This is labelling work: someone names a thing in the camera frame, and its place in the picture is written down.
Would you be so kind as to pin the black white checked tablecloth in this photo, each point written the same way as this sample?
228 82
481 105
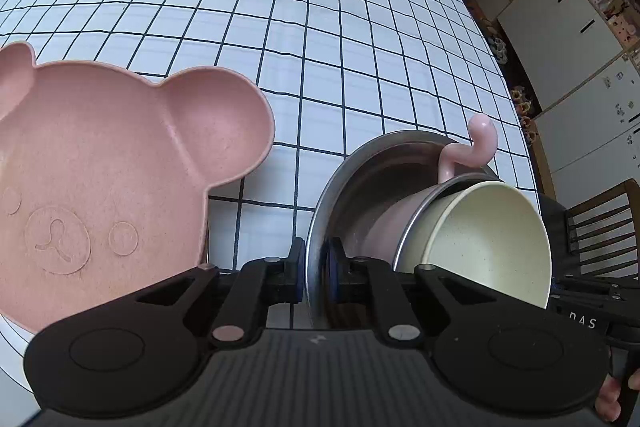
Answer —
250 32

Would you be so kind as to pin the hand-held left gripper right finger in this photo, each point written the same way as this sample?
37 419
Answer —
334 269

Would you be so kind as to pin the white fridge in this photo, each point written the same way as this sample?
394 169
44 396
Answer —
595 132

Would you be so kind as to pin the brown wooden chair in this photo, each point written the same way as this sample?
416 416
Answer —
605 227

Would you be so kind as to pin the grey sneakers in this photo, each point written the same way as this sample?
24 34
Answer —
499 42

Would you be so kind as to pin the white floor cabinet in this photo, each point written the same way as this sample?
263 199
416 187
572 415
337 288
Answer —
555 37

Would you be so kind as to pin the small colourful shoe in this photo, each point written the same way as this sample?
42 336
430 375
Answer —
532 136
517 95
525 108
527 123

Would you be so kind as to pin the person's right hand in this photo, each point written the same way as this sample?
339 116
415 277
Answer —
612 399

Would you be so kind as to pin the stainless steel bowl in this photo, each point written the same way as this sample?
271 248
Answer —
360 187

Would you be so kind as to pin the pink bear-shaped plate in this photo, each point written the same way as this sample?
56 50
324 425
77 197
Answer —
100 157

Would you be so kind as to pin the pink pot with steel inside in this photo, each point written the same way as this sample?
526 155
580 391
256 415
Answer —
395 217

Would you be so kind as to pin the cream bowl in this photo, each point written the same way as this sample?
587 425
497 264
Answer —
490 237

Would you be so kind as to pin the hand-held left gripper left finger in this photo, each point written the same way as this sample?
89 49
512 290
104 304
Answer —
299 269

